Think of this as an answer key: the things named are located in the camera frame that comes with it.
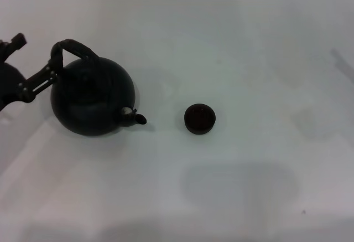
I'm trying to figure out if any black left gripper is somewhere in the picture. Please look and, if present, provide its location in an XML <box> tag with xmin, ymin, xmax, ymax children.
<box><xmin>0</xmin><ymin>32</ymin><xmax>66</xmax><ymax>113</ymax></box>

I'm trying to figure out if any black round teapot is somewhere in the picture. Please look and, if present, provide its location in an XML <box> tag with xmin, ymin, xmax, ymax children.
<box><xmin>49</xmin><ymin>39</ymin><xmax>148</xmax><ymax>137</ymax></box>

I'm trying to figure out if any small dark teacup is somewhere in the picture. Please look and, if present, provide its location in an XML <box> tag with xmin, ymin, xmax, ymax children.
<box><xmin>183</xmin><ymin>102</ymin><xmax>217</xmax><ymax>136</ymax></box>

